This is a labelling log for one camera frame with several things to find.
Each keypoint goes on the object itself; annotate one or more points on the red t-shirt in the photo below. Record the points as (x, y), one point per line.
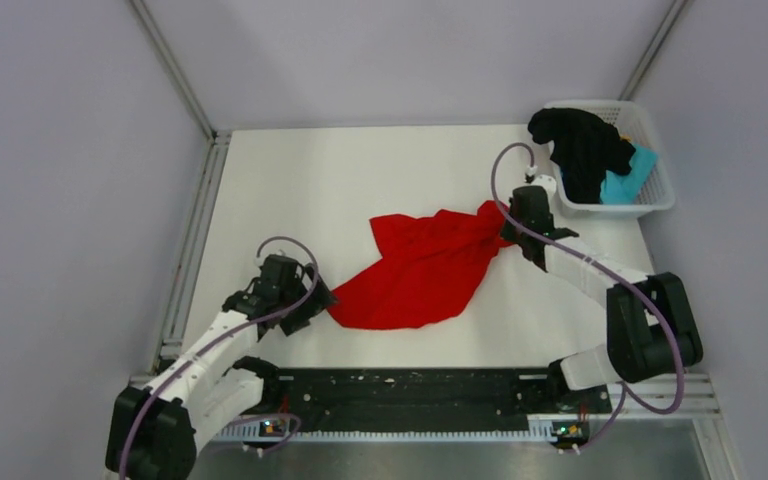
(428, 272)

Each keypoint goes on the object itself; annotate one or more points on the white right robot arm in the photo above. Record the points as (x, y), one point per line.
(650, 326)

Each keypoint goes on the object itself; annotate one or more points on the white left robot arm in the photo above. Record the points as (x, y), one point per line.
(158, 430)

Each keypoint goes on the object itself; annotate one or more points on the white slotted cable duct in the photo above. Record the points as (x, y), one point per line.
(539, 432)

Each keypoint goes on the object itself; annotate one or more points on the aluminium frame rail left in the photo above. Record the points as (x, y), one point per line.
(176, 312)

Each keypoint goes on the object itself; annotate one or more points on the blue t-shirt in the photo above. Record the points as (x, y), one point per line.
(623, 189)

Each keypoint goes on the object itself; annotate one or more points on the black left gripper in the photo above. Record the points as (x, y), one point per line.
(320, 299)

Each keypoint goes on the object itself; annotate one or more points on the black t-shirt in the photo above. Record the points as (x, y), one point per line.
(586, 149)

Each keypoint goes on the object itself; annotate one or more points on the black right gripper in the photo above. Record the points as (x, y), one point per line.
(506, 232)

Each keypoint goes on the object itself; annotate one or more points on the white plastic basket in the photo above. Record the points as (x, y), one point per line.
(633, 121)

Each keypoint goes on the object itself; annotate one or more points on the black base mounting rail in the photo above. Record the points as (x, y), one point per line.
(435, 400)

